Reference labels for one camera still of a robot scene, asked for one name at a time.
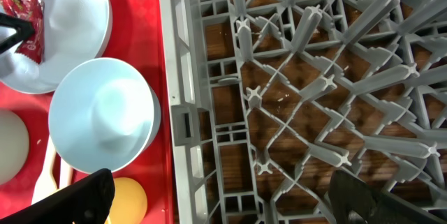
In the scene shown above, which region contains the red snack wrapper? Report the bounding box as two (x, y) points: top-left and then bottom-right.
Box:
(1, 0), (45, 64)

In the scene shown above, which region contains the light blue bowl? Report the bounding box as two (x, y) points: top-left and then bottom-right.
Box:
(48, 58), (161, 174)

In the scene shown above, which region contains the white plastic fork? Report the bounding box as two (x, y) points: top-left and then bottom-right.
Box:
(59, 159), (73, 189)

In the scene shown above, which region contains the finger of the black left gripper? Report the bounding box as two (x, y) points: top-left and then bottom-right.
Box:
(1, 13), (35, 54)

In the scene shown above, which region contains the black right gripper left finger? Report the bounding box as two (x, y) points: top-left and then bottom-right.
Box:
(1, 168), (115, 224)

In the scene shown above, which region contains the yellow plastic cup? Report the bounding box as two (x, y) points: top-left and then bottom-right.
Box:
(105, 177), (147, 224)

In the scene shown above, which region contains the white plastic spoon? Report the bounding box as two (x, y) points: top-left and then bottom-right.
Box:
(31, 137), (58, 204)

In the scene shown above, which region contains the light blue plate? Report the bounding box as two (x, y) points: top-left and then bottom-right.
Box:
(1, 0), (112, 94)

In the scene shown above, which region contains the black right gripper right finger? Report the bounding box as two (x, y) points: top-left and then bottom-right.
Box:
(328, 170), (446, 224)

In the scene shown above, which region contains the grey dishwasher rack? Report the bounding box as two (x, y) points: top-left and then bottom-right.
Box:
(160, 0), (446, 223)

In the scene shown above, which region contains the green bowl with food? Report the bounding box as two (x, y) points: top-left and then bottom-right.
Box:
(1, 109), (29, 185)

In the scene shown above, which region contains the red serving tray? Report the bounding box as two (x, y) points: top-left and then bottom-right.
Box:
(1, 0), (174, 223)

